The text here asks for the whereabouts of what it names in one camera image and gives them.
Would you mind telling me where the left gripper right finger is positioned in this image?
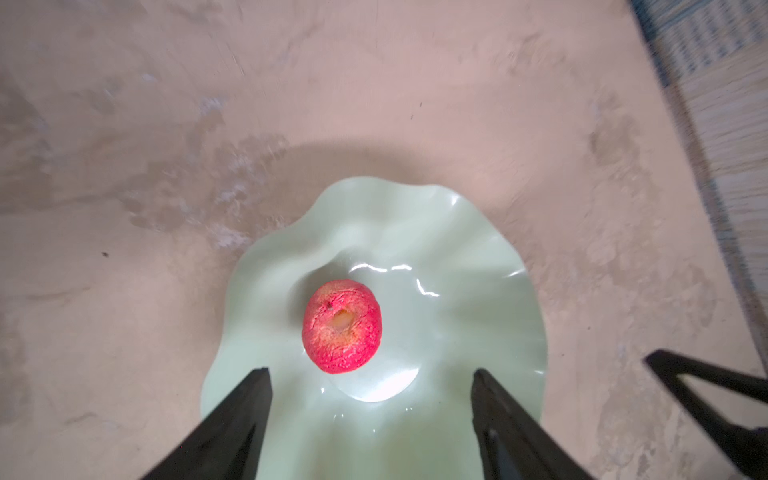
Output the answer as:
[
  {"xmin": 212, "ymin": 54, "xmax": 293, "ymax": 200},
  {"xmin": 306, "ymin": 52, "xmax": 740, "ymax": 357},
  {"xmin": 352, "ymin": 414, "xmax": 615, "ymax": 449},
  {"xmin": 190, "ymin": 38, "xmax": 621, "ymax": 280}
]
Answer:
[{"xmin": 471, "ymin": 369, "xmax": 592, "ymax": 480}]

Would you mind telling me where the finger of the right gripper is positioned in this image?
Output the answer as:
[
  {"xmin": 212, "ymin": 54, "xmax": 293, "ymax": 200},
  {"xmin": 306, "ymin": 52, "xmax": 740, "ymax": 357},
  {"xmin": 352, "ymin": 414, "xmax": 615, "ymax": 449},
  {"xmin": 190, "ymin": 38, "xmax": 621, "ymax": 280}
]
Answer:
[{"xmin": 643, "ymin": 349, "xmax": 768, "ymax": 480}]

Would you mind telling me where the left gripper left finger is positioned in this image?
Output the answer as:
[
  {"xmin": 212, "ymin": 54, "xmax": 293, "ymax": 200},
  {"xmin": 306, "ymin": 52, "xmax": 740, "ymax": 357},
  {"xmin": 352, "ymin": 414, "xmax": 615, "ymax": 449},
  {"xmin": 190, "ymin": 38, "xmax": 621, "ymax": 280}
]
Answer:
[{"xmin": 143, "ymin": 368, "xmax": 273, "ymax": 480}]

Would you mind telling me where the red apple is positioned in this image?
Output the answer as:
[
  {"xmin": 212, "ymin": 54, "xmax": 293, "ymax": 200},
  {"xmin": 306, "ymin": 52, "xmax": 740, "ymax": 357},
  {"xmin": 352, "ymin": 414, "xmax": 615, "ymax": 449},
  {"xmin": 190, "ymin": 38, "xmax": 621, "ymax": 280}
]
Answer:
[{"xmin": 302, "ymin": 279, "xmax": 383, "ymax": 374}]

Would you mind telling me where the light green wavy fruit bowl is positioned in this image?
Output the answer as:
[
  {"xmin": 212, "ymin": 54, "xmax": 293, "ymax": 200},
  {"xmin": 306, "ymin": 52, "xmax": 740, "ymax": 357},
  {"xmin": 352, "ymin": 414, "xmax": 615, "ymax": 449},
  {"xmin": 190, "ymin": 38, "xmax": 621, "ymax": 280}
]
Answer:
[{"xmin": 201, "ymin": 177, "xmax": 548, "ymax": 479}]

